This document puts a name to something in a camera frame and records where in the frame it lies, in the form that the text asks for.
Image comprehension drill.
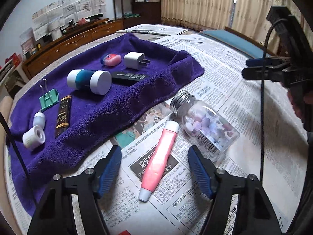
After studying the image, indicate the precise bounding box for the purple towel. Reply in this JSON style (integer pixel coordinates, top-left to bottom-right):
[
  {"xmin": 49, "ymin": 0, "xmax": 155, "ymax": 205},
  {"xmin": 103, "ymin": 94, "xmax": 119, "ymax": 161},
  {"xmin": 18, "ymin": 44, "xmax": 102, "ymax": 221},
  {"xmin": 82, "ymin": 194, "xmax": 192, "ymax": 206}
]
[{"xmin": 8, "ymin": 33, "xmax": 204, "ymax": 215}]

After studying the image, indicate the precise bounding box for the clear candy bottle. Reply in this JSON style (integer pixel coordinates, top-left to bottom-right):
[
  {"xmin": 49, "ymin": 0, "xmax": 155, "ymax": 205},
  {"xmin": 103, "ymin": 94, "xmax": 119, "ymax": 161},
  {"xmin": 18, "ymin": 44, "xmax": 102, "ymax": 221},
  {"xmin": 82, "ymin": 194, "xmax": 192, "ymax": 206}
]
[{"xmin": 170, "ymin": 90, "xmax": 240, "ymax": 161}]

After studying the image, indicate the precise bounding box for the person's hand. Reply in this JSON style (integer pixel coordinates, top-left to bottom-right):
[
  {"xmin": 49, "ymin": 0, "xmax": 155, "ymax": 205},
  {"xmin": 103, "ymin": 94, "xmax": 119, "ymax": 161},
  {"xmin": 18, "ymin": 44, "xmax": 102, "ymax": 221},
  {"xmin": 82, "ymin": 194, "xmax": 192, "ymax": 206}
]
[{"xmin": 287, "ymin": 88, "xmax": 312, "ymax": 132}]

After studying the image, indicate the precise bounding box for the white power adapter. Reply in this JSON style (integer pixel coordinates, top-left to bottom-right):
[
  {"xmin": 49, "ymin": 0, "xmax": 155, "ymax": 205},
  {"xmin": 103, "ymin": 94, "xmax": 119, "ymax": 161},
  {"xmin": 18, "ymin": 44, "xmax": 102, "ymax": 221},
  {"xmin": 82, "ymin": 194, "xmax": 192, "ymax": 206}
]
[{"xmin": 124, "ymin": 52, "xmax": 151, "ymax": 70}]

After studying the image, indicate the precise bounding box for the white tape roll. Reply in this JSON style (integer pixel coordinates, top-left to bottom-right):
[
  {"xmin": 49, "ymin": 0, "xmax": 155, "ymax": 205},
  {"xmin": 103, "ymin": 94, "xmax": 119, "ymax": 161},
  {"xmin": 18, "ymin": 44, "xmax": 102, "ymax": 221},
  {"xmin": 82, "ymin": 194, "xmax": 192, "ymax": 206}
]
[{"xmin": 22, "ymin": 125, "xmax": 46, "ymax": 151}]

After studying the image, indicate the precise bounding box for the beige side table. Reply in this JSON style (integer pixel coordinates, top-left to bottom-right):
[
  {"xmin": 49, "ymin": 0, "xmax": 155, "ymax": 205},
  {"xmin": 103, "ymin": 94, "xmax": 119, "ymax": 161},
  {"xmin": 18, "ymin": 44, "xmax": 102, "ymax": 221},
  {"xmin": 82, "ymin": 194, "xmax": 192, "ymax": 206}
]
[{"xmin": 0, "ymin": 96, "xmax": 13, "ymax": 122}]

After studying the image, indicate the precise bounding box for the beige curtain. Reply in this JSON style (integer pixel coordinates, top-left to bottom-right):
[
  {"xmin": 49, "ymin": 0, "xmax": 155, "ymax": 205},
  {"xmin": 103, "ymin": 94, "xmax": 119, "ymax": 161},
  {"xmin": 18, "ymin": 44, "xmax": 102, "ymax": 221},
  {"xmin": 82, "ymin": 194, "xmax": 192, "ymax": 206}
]
[{"xmin": 161, "ymin": 0, "xmax": 312, "ymax": 44}]

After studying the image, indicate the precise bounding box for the pink small jar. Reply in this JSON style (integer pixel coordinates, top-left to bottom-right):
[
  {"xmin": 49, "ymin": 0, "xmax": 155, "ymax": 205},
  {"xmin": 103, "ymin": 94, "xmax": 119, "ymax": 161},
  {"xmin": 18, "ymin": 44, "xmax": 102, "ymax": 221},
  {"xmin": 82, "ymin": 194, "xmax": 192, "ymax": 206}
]
[{"xmin": 100, "ymin": 54, "xmax": 121, "ymax": 67}]

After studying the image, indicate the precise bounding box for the folded newspaper far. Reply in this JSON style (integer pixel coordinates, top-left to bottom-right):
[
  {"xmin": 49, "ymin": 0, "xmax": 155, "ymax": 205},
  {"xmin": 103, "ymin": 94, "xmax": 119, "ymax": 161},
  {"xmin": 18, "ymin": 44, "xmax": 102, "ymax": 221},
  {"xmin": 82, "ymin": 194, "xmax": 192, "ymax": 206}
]
[{"xmin": 117, "ymin": 24, "xmax": 188, "ymax": 36}]

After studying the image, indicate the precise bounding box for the newspaper covered television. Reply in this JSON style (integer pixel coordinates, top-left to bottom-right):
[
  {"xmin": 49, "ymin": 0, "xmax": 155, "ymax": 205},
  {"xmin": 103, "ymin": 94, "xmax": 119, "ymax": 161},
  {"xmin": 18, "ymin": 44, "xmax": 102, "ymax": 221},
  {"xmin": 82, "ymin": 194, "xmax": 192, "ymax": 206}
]
[{"xmin": 32, "ymin": 0, "xmax": 106, "ymax": 40}]

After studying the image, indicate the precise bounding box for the dark brown lighter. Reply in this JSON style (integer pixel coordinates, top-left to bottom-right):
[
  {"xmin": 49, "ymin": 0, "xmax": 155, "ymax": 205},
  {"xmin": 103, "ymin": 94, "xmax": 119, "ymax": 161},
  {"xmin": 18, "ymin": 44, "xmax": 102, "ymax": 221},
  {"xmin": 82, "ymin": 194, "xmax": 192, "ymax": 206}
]
[{"xmin": 55, "ymin": 95, "xmax": 72, "ymax": 138}]

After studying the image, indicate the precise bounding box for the green binder clip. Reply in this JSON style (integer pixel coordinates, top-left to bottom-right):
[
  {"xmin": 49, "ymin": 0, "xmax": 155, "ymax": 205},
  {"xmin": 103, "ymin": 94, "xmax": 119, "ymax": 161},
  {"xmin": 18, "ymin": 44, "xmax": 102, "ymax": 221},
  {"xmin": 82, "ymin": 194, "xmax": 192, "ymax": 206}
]
[{"xmin": 39, "ymin": 79, "xmax": 59, "ymax": 112}]

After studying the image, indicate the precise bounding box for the blue cushioned chair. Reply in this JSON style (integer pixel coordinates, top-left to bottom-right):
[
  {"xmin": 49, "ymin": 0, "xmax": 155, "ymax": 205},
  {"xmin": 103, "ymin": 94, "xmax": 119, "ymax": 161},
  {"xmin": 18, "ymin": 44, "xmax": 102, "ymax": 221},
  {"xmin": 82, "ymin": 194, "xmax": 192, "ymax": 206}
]
[{"xmin": 200, "ymin": 27, "xmax": 264, "ymax": 58}]

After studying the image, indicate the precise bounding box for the small white round bottle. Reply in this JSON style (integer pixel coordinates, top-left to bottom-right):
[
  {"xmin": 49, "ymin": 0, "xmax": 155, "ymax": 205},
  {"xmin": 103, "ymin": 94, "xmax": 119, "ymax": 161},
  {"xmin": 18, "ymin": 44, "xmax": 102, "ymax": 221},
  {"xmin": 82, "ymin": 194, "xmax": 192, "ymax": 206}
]
[{"xmin": 32, "ymin": 112, "xmax": 46, "ymax": 130}]

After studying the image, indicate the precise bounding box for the pink tube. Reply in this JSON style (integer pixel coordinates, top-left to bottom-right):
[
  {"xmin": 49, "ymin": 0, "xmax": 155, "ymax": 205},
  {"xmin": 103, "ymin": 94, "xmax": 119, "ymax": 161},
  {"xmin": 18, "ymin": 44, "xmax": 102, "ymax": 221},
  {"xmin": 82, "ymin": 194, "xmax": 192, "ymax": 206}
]
[{"xmin": 139, "ymin": 120, "xmax": 179, "ymax": 202}]

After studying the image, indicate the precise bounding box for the black cable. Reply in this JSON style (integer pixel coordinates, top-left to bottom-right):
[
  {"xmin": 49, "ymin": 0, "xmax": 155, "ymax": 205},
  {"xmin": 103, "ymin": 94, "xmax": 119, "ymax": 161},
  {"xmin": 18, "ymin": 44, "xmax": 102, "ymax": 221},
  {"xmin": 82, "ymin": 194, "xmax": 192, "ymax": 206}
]
[{"xmin": 259, "ymin": 18, "xmax": 289, "ymax": 182}]

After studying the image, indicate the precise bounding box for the black lighter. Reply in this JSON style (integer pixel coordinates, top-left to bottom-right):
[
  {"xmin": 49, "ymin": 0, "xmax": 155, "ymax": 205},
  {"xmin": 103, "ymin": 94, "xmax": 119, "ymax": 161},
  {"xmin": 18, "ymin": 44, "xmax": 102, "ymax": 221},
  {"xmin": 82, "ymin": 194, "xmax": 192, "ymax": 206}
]
[{"xmin": 111, "ymin": 72, "xmax": 149, "ymax": 86}]

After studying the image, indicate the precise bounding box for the wooden tv cabinet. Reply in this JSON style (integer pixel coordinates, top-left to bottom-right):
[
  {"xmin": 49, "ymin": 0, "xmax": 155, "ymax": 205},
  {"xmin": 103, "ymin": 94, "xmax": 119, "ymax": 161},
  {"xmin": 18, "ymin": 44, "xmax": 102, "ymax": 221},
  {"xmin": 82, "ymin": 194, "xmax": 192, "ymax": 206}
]
[{"xmin": 22, "ymin": 19, "xmax": 124, "ymax": 79}]

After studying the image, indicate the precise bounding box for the white blue vaseline jar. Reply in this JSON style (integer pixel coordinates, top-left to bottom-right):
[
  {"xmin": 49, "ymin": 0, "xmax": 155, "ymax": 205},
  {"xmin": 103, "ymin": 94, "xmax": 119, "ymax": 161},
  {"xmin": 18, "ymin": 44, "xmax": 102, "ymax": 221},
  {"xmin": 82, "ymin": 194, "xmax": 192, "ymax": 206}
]
[{"xmin": 66, "ymin": 69, "xmax": 112, "ymax": 96}]

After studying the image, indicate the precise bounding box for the dark wooden shelf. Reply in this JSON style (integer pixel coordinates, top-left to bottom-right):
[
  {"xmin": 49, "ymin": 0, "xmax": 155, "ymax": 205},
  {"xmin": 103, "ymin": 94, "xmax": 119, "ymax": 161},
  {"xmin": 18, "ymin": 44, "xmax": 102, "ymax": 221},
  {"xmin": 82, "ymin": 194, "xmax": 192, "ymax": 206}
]
[{"xmin": 113, "ymin": 0, "xmax": 161, "ymax": 29}]

